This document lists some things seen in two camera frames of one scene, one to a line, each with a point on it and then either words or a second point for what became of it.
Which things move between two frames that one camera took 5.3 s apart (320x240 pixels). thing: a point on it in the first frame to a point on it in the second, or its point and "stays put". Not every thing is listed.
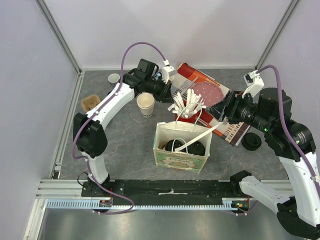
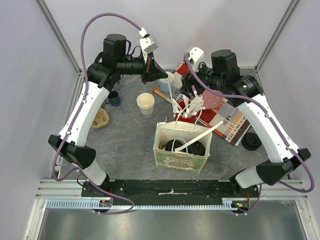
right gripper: x=231 y=109 to x=189 y=84
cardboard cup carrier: x=161 y=145 stays put
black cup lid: x=176 y=144 stays put
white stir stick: x=199 y=136 stays put
